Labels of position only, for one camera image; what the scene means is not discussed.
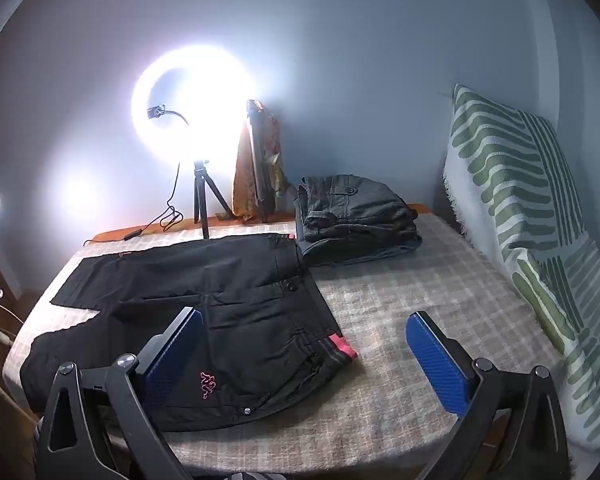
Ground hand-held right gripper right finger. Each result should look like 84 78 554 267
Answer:
405 311 571 480

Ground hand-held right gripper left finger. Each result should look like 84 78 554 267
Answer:
36 306 206 480

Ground black pants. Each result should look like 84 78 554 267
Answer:
19 232 358 433

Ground folded grey cargo pants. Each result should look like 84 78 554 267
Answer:
295 175 423 251

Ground beige checkered blanket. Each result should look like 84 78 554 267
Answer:
2 212 571 476

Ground folded blue jeans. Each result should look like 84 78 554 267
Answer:
300 237 424 267

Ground green striped white cushion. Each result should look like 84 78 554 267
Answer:
442 85 600 451

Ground orange patterned cloth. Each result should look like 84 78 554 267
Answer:
232 102 286 221

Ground folded black tripod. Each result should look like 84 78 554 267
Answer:
246 100 279 224

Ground black gooseneck phone holder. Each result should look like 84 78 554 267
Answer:
146 104 191 128

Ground black power cable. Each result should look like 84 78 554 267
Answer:
82 161 184 246

